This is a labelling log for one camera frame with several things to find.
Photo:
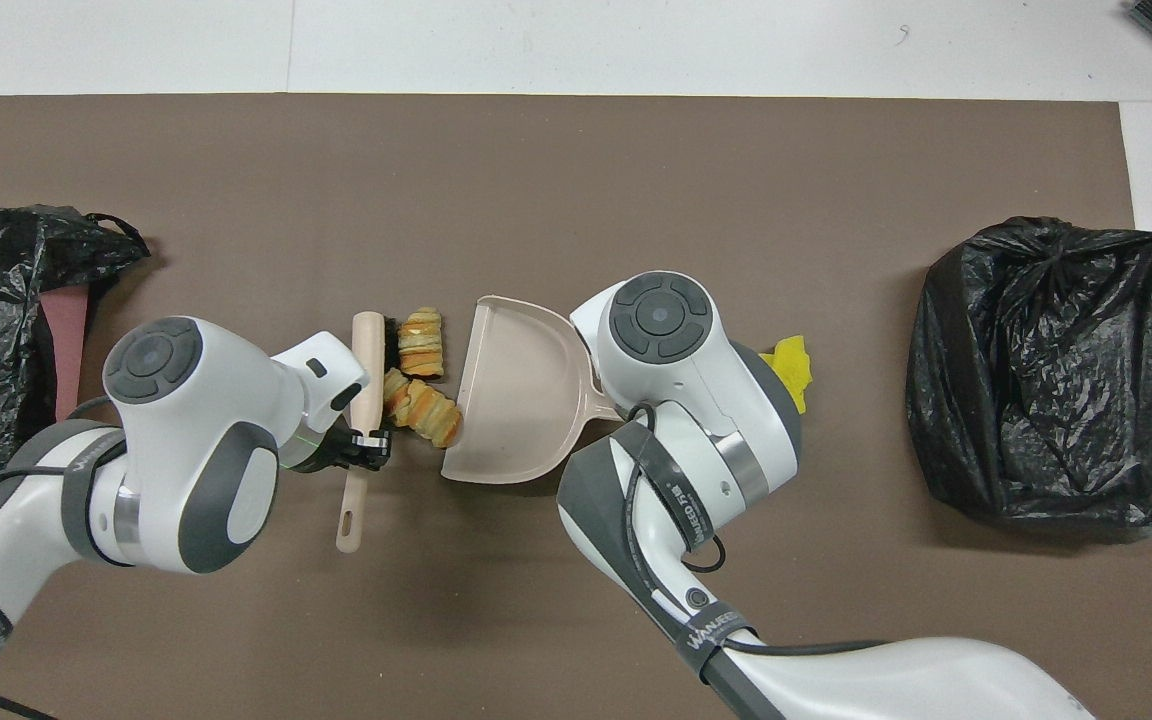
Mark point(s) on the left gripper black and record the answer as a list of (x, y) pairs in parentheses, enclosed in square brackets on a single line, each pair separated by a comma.
[(321, 450)]

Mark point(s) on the beige brush black bristles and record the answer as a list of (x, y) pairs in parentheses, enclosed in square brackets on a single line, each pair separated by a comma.
[(368, 370)]

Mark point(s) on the beige plastic dustpan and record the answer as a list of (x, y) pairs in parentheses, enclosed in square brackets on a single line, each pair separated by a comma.
[(506, 400)]

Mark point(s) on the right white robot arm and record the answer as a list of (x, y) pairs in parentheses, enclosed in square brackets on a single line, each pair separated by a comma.
[(696, 400)]

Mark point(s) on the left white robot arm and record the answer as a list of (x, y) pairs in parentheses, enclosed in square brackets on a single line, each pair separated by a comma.
[(186, 450)]

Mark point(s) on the pink bin box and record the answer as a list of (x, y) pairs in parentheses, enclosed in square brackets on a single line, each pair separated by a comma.
[(66, 340)]

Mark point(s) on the brown table mat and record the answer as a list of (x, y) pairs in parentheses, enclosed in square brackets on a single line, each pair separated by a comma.
[(576, 160)]

